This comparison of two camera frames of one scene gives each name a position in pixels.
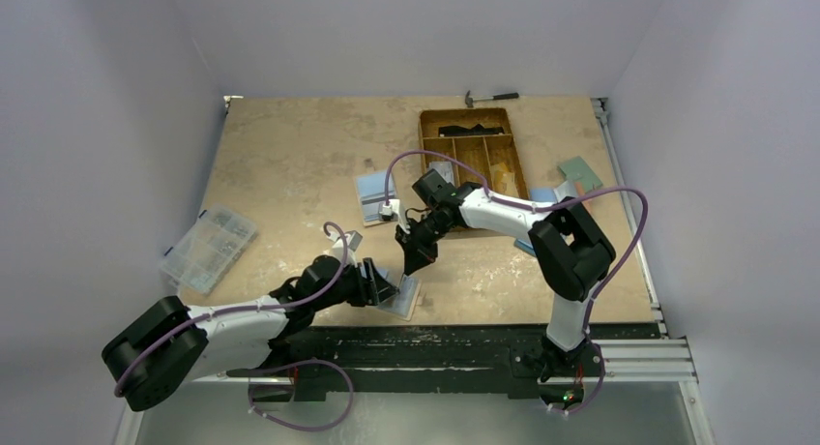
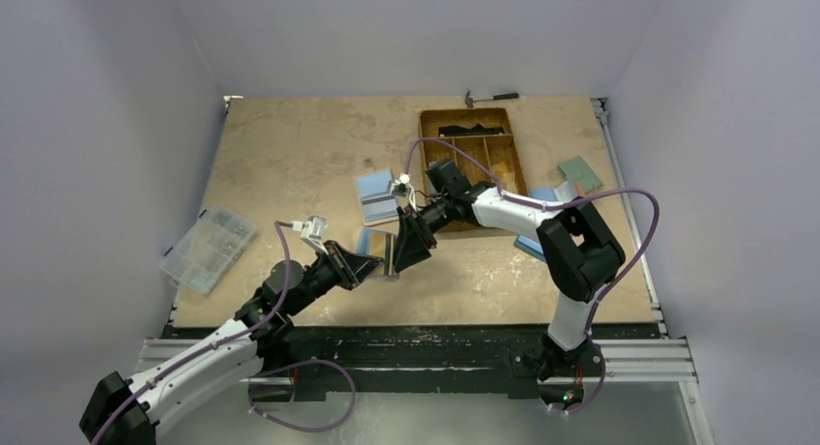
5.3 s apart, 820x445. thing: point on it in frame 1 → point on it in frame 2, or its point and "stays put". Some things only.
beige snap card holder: (401, 305) → (380, 245)
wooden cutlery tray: (474, 145) stays put
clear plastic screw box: (201, 257) stays put
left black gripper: (369, 281) → (339, 268)
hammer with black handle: (469, 101) stays put
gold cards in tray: (503, 181) stays put
